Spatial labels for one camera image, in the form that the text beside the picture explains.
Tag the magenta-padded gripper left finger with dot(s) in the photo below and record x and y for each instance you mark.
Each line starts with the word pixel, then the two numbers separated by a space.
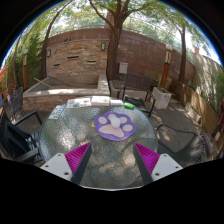
pixel 56 165

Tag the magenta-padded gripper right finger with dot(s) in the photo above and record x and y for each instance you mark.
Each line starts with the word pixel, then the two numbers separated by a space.
pixel 166 165

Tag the purple paw-shaped mouse pad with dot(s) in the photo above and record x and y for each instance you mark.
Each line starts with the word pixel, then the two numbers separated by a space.
pixel 106 130

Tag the black metal armchair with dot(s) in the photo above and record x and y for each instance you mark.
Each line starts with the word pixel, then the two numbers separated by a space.
pixel 193 146

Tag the black mesh chair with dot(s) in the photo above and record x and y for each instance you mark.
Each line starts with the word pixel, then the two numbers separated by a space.
pixel 16 100
pixel 16 140

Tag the long printed paper strip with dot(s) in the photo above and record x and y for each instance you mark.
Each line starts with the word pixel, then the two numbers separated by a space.
pixel 56 112

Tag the small yellow paper piece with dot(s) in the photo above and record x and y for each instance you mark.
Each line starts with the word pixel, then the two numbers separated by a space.
pixel 93 124

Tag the low white planter box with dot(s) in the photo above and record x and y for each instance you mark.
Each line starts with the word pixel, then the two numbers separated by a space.
pixel 193 113

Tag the colourful printed brochure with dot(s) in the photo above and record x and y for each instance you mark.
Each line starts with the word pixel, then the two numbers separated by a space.
pixel 78 102

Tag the tall white planter box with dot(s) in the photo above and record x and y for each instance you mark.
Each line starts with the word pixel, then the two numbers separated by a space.
pixel 162 98

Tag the green wipes pack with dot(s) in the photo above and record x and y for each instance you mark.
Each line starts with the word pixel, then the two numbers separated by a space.
pixel 129 105

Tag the stone raised garden bed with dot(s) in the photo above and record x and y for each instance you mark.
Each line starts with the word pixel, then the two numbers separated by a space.
pixel 63 93

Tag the white flat box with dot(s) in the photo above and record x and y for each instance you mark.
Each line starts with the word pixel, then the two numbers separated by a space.
pixel 105 101
pixel 96 101

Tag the white notebook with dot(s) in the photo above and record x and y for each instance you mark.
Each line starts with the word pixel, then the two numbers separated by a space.
pixel 116 102

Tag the dark slatted garden chair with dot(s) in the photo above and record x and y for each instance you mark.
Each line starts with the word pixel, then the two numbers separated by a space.
pixel 136 83

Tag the thin leaning tree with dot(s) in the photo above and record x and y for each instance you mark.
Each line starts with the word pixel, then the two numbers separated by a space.
pixel 44 56

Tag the large tree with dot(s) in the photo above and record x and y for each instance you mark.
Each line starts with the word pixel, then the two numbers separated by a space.
pixel 113 50

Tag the wooden lamp post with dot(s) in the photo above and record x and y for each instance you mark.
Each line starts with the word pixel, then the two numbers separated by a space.
pixel 25 73
pixel 165 70

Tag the white wall-mounted box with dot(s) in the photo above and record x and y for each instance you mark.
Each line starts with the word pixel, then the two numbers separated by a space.
pixel 123 68

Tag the black wall lamp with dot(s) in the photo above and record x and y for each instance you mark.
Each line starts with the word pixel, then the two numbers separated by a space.
pixel 103 46
pixel 49 53

